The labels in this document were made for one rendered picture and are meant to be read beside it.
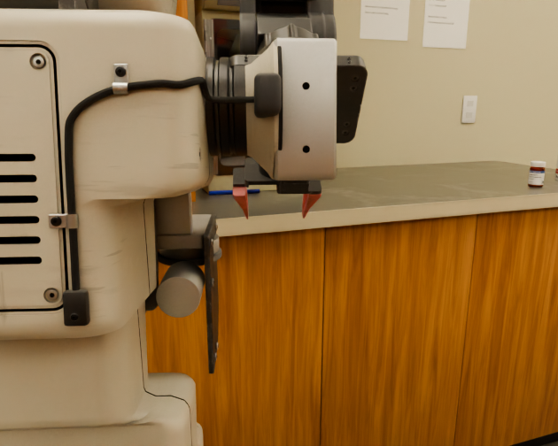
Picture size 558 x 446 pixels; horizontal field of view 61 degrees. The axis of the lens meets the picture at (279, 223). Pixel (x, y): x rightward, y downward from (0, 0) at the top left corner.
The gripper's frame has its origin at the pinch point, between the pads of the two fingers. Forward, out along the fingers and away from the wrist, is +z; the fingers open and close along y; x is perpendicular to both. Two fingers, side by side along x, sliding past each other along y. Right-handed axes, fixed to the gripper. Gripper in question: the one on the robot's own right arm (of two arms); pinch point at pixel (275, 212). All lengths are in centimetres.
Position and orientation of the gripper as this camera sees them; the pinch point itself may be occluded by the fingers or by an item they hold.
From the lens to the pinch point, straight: 81.8
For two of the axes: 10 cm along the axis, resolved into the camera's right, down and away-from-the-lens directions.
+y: -10.0, 0.1, -0.6
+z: -0.3, 7.6, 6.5
